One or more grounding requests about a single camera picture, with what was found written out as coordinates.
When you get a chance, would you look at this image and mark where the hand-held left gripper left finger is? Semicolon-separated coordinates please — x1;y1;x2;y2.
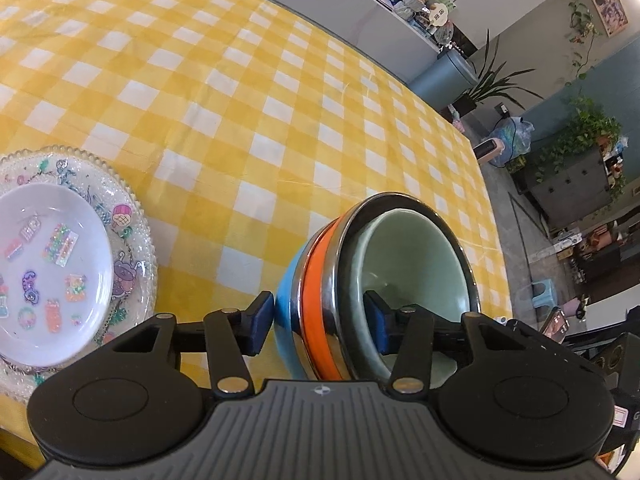
102;291;276;395

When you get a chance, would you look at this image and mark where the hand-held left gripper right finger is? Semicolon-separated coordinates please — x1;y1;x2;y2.
364;290;531;395

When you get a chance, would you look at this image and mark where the blue steel bowl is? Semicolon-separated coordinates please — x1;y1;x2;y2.
274;232;341;381

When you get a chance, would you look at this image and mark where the green ceramic bowl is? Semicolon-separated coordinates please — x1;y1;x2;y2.
347;207;474;389

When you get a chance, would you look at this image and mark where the clear glass plate with stickers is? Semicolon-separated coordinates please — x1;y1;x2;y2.
0;146;159;404

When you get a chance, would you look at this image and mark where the small white plate with stickers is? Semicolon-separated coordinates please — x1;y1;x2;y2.
0;183;114;367

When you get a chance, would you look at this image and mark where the pink phone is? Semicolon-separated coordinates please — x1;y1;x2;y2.
542;307;571;342

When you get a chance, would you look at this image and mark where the blue plastic stool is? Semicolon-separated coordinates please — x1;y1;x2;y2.
530;280;557;312

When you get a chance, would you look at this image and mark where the dark grey cabinet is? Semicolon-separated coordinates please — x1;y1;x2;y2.
520;147;627;232

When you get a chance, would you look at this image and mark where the blue plastic bag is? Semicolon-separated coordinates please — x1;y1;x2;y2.
492;116;535;169

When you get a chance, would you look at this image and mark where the yellow checkered tablecloth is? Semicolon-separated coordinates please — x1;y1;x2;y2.
0;0;514;461

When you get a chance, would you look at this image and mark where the blue-grey trash bin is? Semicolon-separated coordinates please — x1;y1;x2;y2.
409;50;481;111

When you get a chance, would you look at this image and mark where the long-leaf potted plant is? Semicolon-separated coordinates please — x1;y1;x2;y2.
452;30;544;117

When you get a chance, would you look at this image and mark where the bushy green potted plant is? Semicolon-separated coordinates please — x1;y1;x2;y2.
535;95;626;186

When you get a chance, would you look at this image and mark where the hanging vine plant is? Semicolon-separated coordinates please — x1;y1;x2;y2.
565;0;602;87

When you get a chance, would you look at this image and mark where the framed wall picture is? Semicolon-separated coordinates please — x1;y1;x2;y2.
590;0;629;37

